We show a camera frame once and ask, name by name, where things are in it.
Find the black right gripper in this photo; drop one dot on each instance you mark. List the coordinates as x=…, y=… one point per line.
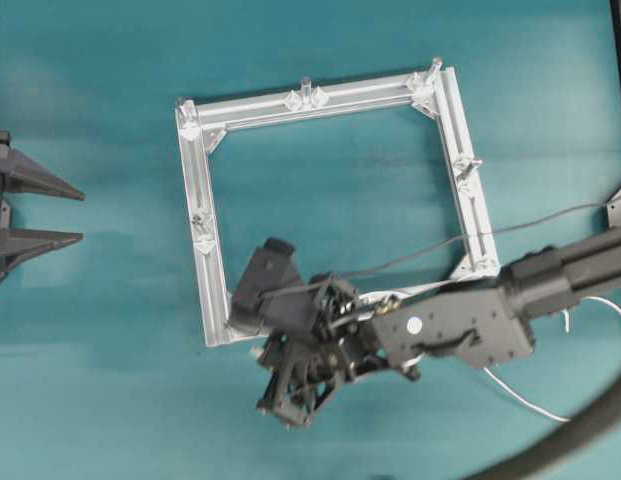
x=303, y=378

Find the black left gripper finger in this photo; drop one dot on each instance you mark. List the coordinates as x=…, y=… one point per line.
x=20, y=245
x=21, y=174

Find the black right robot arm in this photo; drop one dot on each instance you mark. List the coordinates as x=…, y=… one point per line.
x=322, y=336

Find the clear pin top left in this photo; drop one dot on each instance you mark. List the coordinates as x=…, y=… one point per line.
x=186, y=113

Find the clear pin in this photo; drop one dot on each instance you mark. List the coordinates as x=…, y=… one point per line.
x=186, y=113
x=434, y=70
x=465, y=167
x=306, y=90

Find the clear pin right middle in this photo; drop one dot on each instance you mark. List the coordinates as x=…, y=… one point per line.
x=465, y=167

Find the clear pin top middle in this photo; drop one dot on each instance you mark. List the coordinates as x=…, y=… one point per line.
x=306, y=90

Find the clear pin top right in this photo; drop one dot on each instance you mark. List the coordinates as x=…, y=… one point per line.
x=434, y=70

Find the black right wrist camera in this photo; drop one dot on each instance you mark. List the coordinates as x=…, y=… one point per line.
x=271, y=296

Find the square aluminium profile frame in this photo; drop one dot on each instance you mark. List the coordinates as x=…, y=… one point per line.
x=202, y=126

